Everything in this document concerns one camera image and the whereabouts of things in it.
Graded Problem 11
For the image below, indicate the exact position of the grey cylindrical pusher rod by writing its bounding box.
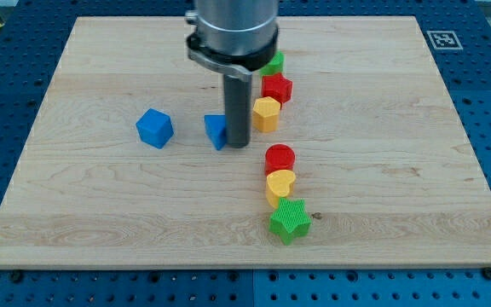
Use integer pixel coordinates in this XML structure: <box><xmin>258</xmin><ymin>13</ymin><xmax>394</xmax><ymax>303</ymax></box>
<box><xmin>222</xmin><ymin>75</ymin><xmax>251</xmax><ymax>148</ymax></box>

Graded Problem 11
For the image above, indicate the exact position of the black clamp ring with lever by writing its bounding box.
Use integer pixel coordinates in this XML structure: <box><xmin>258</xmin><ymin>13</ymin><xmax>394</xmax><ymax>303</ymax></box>
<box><xmin>185</xmin><ymin>10</ymin><xmax>279</xmax><ymax>82</ymax></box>

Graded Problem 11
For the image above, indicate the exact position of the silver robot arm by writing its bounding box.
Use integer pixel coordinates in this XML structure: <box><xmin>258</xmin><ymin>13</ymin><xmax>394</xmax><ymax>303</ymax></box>
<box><xmin>185</xmin><ymin>0</ymin><xmax>279</xmax><ymax>148</ymax></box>

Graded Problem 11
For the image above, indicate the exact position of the red star block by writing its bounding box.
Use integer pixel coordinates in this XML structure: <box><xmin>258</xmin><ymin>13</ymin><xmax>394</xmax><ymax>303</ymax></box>
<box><xmin>261</xmin><ymin>72</ymin><xmax>293</xmax><ymax>105</ymax></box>

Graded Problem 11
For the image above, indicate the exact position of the yellow heart block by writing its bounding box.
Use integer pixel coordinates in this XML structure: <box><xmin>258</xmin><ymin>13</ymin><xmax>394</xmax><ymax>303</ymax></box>
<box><xmin>265</xmin><ymin>170</ymin><xmax>296</xmax><ymax>209</ymax></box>

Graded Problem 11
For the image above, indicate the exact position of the green star block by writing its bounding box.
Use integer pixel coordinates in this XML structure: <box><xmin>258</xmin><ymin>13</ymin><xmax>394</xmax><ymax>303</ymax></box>
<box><xmin>269</xmin><ymin>198</ymin><xmax>311</xmax><ymax>246</ymax></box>

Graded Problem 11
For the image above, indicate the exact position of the green cylinder block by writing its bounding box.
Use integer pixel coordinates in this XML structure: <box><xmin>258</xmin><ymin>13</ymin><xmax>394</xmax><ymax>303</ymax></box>
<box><xmin>259</xmin><ymin>51</ymin><xmax>285</xmax><ymax>77</ymax></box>

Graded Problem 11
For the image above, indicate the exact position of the yellow hexagon block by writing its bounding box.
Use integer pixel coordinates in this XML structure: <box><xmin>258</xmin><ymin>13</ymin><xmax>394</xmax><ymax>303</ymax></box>
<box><xmin>252</xmin><ymin>96</ymin><xmax>280</xmax><ymax>133</ymax></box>

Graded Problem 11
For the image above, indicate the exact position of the blue triangular block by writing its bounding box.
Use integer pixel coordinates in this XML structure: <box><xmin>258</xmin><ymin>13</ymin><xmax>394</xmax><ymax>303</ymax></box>
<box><xmin>204</xmin><ymin>114</ymin><xmax>227</xmax><ymax>151</ymax></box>

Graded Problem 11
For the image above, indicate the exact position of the red cylinder block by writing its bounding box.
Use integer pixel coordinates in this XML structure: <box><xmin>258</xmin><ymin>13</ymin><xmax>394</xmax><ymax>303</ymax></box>
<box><xmin>264</xmin><ymin>143</ymin><xmax>296</xmax><ymax>176</ymax></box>

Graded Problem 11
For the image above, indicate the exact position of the blue cube block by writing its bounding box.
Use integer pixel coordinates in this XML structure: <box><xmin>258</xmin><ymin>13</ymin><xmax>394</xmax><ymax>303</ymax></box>
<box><xmin>136</xmin><ymin>108</ymin><xmax>174</xmax><ymax>149</ymax></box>

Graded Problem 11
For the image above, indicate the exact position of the wooden board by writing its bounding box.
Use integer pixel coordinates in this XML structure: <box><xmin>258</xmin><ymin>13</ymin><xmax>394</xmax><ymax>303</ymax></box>
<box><xmin>0</xmin><ymin>16</ymin><xmax>491</xmax><ymax>269</ymax></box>

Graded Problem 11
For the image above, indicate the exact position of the white fiducial marker tag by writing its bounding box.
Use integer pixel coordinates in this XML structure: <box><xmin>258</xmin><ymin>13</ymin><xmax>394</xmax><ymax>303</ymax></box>
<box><xmin>427</xmin><ymin>30</ymin><xmax>463</xmax><ymax>50</ymax></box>

